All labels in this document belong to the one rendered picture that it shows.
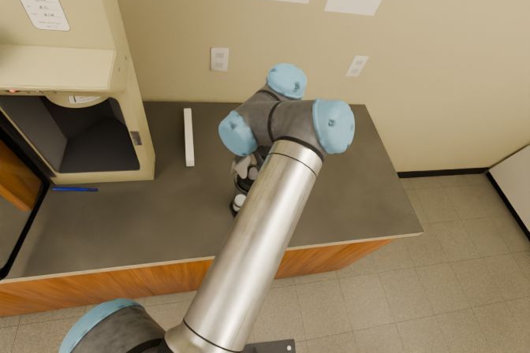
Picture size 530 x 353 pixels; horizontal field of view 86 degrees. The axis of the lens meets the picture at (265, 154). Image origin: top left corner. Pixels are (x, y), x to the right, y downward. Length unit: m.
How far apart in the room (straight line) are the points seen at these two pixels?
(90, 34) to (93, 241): 0.65
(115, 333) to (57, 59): 0.50
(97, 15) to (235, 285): 0.54
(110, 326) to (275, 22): 1.03
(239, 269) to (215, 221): 0.72
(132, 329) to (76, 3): 0.54
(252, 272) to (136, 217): 0.79
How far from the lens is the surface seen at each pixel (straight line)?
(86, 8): 0.66
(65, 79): 0.65
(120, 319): 0.46
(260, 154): 0.67
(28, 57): 0.72
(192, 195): 1.09
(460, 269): 2.70
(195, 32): 1.17
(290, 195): 0.35
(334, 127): 0.37
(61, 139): 1.18
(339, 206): 1.19
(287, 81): 0.52
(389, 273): 2.33
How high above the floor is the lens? 1.92
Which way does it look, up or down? 54 degrees down
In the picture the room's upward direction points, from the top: 18 degrees clockwise
